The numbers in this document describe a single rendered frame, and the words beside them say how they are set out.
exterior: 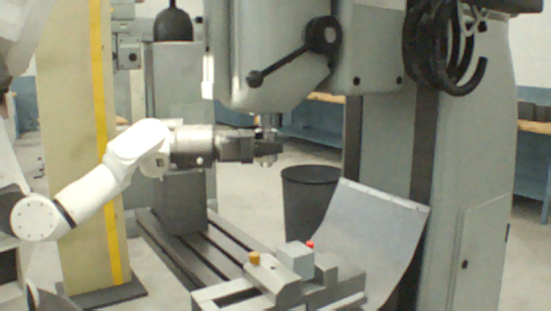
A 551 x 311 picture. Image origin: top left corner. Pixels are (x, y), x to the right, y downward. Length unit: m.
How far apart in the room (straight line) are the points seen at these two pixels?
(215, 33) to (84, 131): 1.79
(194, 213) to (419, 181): 0.63
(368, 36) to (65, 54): 1.87
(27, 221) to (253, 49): 0.47
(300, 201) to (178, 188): 1.65
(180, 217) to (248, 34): 0.66
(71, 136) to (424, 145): 1.93
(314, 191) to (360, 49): 1.96
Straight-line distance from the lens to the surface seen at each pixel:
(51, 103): 2.43
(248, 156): 0.79
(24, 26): 0.86
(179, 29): 0.71
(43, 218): 0.74
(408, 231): 1.05
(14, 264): 1.38
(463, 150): 1.05
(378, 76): 0.87
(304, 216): 2.79
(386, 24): 0.88
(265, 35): 0.72
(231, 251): 1.13
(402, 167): 1.07
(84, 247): 2.66
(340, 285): 0.87
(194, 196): 1.21
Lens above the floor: 1.41
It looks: 13 degrees down
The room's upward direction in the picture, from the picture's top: straight up
